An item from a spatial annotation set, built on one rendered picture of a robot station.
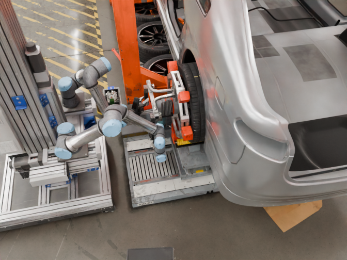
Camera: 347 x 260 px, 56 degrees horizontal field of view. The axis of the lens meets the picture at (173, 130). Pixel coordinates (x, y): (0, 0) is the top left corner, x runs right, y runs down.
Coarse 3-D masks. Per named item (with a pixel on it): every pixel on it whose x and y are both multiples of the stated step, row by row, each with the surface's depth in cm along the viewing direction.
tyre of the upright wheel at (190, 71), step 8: (184, 64) 260; (192, 64) 258; (184, 72) 251; (192, 72) 250; (176, 80) 290; (192, 80) 245; (200, 80) 245; (192, 88) 242; (200, 88) 243; (192, 96) 241; (200, 96) 242; (192, 104) 242; (200, 104) 242; (192, 112) 244; (200, 112) 244; (192, 120) 248; (200, 120) 247; (192, 128) 253; (200, 128) 251; (200, 136) 258
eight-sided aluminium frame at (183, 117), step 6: (174, 72) 259; (168, 78) 277; (174, 78) 254; (180, 78) 254; (168, 84) 285; (174, 84) 253; (180, 84) 250; (180, 90) 245; (186, 102) 247; (180, 108) 246; (186, 108) 247; (174, 114) 297; (180, 114) 247; (186, 114) 247; (174, 120) 293; (180, 120) 249; (186, 120) 248; (174, 126) 289; (180, 126) 256; (180, 132) 260; (180, 138) 265
